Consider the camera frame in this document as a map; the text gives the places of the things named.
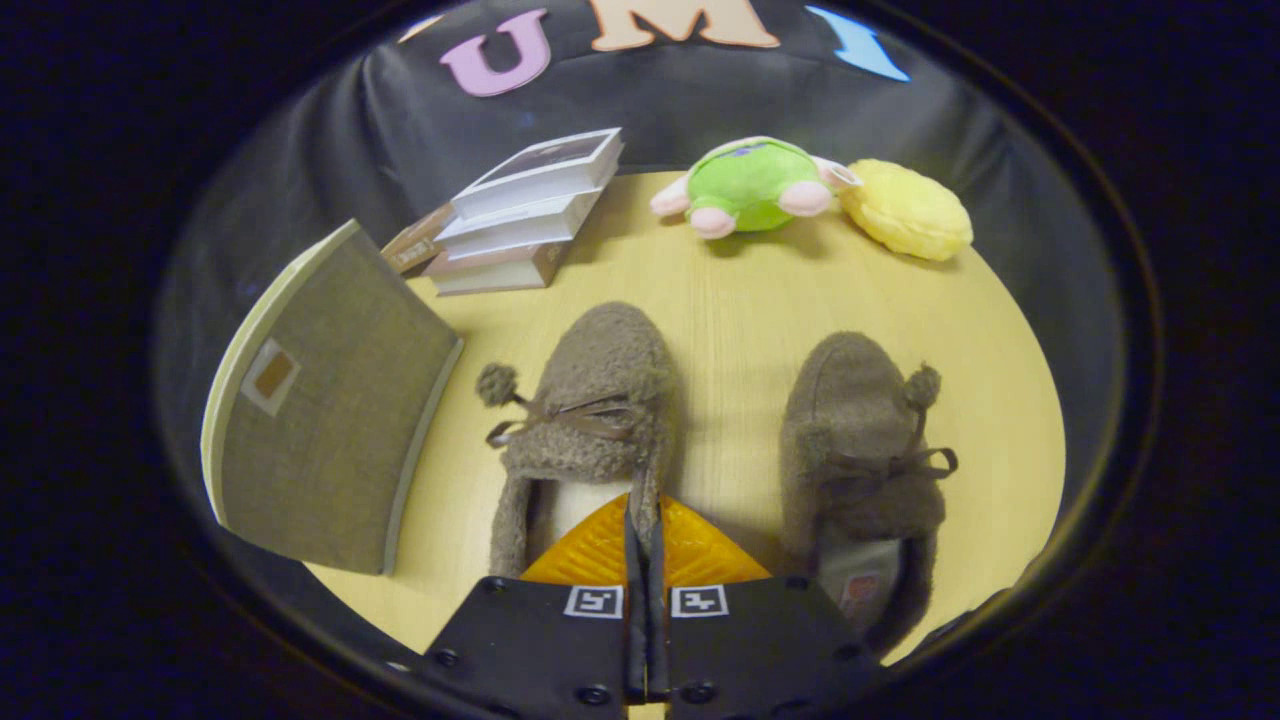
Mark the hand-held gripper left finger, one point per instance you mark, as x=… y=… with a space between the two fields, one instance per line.
x=540 y=650

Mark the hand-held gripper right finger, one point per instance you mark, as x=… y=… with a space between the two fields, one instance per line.
x=760 y=650

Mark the brown fluffy shoe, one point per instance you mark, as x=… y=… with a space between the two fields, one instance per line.
x=605 y=370
x=850 y=420

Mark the grey fabric storage box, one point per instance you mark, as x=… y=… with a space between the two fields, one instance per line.
x=330 y=420

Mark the yellow plush toy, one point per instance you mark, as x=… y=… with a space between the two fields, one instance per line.
x=905 y=210

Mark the green and pink plush toy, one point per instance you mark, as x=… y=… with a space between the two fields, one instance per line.
x=750 y=185

